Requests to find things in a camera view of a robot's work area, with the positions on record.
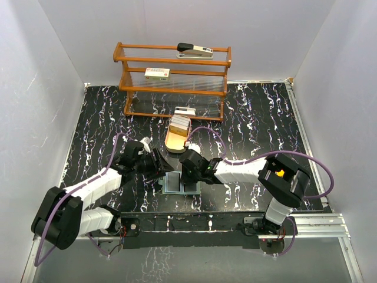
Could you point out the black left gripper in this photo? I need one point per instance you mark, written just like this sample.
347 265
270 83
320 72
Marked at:
159 167

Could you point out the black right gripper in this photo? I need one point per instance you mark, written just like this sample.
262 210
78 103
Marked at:
186 179

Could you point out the mint green card holder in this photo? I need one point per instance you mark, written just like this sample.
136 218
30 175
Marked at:
163 182

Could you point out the black white credit card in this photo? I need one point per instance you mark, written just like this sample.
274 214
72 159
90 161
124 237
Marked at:
190 188

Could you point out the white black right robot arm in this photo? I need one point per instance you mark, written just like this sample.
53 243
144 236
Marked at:
287 191

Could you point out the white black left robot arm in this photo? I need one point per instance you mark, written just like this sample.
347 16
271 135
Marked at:
64 214

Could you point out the beige oval card tray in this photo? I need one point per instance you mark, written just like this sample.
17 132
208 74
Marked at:
174 143

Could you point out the stack of credit cards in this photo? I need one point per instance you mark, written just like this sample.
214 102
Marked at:
179 125

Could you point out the black front base bar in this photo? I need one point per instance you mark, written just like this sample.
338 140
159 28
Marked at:
190 229

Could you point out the wooden three-tier shelf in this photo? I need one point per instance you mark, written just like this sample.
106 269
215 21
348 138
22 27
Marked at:
199 84

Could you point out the yellow grey small block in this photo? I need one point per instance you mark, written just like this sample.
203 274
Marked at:
280 173

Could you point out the white red staples box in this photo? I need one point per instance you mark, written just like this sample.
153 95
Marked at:
157 74

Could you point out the black grey stapler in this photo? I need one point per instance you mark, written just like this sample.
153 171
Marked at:
195 52

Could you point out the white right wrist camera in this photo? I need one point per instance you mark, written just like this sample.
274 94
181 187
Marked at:
188 145

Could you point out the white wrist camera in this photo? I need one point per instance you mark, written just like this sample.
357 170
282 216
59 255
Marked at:
188 145
145 141

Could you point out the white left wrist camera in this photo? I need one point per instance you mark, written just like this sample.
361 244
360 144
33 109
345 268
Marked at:
145 141

